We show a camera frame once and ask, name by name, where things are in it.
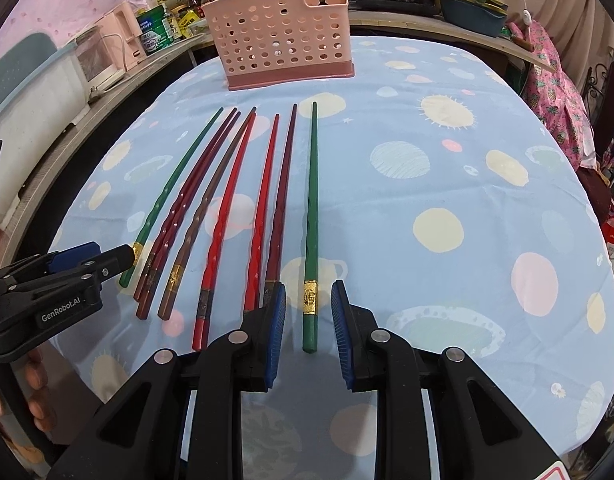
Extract brown chopstick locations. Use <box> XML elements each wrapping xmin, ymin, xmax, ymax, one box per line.
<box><xmin>157</xmin><ymin>106</ymin><xmax>258</xmax><ymax>322</ymax></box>

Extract pink perforated utensil holder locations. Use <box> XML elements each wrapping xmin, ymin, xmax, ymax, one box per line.
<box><xmin>201</xmin><ymin>0</ymin><xmax>355</xmax><ymax>92</ymax></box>

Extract blue dish tray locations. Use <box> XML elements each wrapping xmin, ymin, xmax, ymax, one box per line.
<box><xmin>437</xmin><ymin>0</ymin><xmax>508</xmax><ymax>38</ymax></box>

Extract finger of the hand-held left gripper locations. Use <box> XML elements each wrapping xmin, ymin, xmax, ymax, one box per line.
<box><xmin>6</xmin><ymin>243</ymin><xmax>136</xmax><ymax>295</ymax></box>
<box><xmin>0</xmin><ymin>241</ymin><xmax>102</xmax><ymax>289</ymax></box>

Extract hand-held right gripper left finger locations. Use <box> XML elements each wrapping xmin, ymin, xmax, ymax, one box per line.
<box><xmin>50</xmin><ymin>282</ymin><xmax>288</xmax><ymax>480</ymax></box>

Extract blue planet print tablecloth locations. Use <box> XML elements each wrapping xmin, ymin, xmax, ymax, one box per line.
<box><xmin>50</xmin><ymin>35</ymin><xmax>614</xmax><ymax>480</ymax></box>

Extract green tin can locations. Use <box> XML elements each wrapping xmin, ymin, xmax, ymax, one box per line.
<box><xmin>137</xmin><ymin>5</ymin><xmax>181</xmax><ymax>57</ymax></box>

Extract dark red chopstick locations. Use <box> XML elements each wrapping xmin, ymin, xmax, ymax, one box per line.
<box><xmin>261</xmin><ymin>104</ymin><xmax>298</xmax><ymax>306</ymax></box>
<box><xmin>136</xmin><ymin>111</ymin><xmax>242</xmax><ymax>321</ymax></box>

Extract white plastic tub blue rim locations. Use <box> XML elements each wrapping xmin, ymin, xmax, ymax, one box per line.
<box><xmin>0</xmin><ymin>45</ymin><xmax>88</xmax><ymax>133</ymax></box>

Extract green chopstick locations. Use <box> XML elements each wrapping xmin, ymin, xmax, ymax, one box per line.
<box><xmin>118</xmin><ymin>107</ymin><xmax>224</xmax><ymax>289</ymax></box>

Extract white oven power cable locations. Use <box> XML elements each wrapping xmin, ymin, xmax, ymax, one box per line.
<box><xmin>90</xmin><ymin>35</ymin><xmax>134</xmax><ymax>106</ymax></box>

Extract pink floral cloth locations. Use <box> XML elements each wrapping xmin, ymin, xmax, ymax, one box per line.
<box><xmin>504</xmin><ymin>20</ymin><xmax>598</xmax><ymax>168</ymax></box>

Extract person's left hand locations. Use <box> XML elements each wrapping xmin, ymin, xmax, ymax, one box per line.
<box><xmin>0</xmin><ymin>349</ymin><xmax>52</xmax><ymax>433</ymax></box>

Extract wrought metal chair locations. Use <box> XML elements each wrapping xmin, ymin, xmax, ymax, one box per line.
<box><xmin>584</xmin><ymin>60</ymin><xmax>614</xmax><ymax>161</ymax></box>

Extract grey-blue plastic board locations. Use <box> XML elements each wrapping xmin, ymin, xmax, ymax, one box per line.
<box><xmin>0</xmin><ymin>32</ymin><xmax>58</xmax><ymax>116</ymax></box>

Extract black induction cooker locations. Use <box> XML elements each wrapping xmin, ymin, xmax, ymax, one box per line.
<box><xmin>347</xmin><ymin>0</ymin><xmax>440</xmax><ymax>17</ymax></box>

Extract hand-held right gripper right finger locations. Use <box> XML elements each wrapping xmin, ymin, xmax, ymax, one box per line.
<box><xmin>331</xmin><ymin>280</ymin><xmax>562</xmax><ymax>480</ymax></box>

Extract chopsticks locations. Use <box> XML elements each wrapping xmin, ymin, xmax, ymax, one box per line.
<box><xmin>302</xmin><ymin>101</ymin><xmax>320</xmax><ymax>353</ymax></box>
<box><xmin>133</xmin><ymin>107</ymin><xmax>237</xmax><ymax>303</ymax></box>

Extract white mini oven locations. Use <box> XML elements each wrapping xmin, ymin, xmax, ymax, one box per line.
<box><xmin>70</xmin><ymin>25</ymin><xmax>128</xmax><ymax>93</ymax></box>

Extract yellow packet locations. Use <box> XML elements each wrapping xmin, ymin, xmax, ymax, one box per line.
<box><xmin>179</xmin><ymin>10</ymin><xmax>208</xmax><ymax>38</ymax></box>

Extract wooden handle tool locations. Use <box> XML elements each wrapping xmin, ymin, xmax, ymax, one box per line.
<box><xmin>509</xmin><ymin>32</ymin><xmax>536</xmax><ymax>54</ymax></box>

